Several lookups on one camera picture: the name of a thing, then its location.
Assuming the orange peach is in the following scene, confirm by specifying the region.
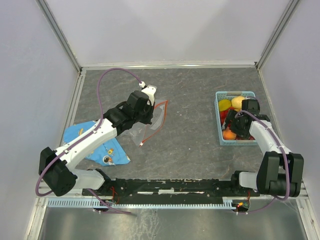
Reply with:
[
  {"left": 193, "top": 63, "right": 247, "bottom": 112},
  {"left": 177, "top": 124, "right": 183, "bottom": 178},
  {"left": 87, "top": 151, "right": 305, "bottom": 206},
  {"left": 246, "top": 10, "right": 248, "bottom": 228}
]
[{"left": 222, "top": 129, "right": 237, "bottom": 141}]

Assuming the clear zip top bag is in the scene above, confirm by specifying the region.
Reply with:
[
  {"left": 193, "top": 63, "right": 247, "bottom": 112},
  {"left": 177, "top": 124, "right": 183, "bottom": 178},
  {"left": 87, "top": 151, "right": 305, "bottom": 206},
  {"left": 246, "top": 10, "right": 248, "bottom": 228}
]
[{"left": 122, "top": 99, "right": 170, "bottom": 148}]

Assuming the light blue plastic basket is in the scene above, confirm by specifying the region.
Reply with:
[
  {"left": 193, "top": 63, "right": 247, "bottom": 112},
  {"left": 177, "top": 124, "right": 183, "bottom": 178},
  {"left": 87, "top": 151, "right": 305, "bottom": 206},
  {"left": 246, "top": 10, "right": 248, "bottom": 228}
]
[{"left": 214, "top": 91, "right": 258, "bottom": 146}]

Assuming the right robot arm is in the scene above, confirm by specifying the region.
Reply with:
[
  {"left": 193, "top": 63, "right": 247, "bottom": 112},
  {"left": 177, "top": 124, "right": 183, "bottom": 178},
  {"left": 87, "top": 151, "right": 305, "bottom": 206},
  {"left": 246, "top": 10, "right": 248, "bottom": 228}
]
[{"left": 222, "top": 110, "right": 304, "bottom": 200}]

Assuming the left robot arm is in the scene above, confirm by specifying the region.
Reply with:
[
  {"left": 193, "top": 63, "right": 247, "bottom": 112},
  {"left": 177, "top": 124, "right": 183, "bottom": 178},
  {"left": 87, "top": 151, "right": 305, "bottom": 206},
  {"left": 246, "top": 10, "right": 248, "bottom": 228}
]
[{"left": 38, "top": 85, "right": 157, "bottom": 197}]

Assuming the red strawberry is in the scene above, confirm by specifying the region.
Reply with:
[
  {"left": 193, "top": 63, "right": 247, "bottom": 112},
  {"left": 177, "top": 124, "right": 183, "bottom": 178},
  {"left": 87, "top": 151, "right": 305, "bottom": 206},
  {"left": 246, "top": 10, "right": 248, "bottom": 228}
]
[{"left": 219, "top": 106, "right": 235, "bottom": 125}]

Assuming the yellow star fruit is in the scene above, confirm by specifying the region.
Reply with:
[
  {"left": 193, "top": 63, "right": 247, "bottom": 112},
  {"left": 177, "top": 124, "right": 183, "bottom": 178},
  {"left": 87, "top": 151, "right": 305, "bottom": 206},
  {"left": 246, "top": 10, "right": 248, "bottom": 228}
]
[{"left": 218, "top": 99, "right": 232, "bottom": 112}]

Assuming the yellow lemon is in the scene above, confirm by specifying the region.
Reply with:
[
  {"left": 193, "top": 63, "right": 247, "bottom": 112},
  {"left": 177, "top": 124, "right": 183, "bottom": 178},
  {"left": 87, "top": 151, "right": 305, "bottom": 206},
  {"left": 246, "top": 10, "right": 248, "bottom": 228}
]
[{"left": 231, "top": 95, "right": 246, "bottom": 109}]

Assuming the blue patterned cloth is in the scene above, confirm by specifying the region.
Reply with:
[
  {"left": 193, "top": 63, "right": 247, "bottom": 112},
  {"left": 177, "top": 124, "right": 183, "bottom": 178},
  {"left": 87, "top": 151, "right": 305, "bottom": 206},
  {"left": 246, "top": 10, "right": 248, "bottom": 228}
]
[{"left": 63, "top": 120, "right": 131, "bottom": 167}]

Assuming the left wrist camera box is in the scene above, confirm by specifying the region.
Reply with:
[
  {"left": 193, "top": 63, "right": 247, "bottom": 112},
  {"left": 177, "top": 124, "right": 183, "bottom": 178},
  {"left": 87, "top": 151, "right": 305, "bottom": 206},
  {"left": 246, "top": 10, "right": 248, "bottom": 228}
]
[{"left": 141, "top": 85, "right": 157, "bottom": 106}]

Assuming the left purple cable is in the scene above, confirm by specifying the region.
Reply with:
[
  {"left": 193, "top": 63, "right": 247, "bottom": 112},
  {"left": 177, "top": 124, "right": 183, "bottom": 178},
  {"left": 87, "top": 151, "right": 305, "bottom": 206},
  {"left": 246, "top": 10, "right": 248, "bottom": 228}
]
[{"left": 34, "top": 67, "right": 146, "bottom": 197}]

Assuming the aluminium frame back rail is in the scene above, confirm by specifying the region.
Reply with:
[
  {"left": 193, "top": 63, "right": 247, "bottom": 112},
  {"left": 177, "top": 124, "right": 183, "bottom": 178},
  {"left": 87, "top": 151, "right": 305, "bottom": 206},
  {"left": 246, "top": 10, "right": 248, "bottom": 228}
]
[{"left": 82, "top": 64, "right": 256, "bottom": 71}]

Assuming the aluminium frame right post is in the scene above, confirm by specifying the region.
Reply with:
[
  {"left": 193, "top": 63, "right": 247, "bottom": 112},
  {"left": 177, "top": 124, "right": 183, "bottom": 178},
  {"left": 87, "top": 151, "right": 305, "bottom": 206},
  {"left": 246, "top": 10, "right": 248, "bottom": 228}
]
[{"left": 255, "top": 0, "right": 301, "bottom": 71}]

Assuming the aluminium frame post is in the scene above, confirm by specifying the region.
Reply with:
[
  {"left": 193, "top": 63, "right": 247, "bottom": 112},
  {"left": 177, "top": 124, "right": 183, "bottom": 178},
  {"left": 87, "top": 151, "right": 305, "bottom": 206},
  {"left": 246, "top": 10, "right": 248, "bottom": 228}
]
[
  {"left": 35, "top": 0, "right": 82, "bottom": 73},
  {"left": 255, "top": 0, "right": 301, "bottom": 71}
]

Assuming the aluminium frame left post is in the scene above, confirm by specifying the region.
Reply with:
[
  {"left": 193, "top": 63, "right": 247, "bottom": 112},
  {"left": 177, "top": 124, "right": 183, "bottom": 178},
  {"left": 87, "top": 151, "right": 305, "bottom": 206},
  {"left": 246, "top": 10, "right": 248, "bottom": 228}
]
[{"left": 35, "top": 0, "right": 82, "bottom": 73}]

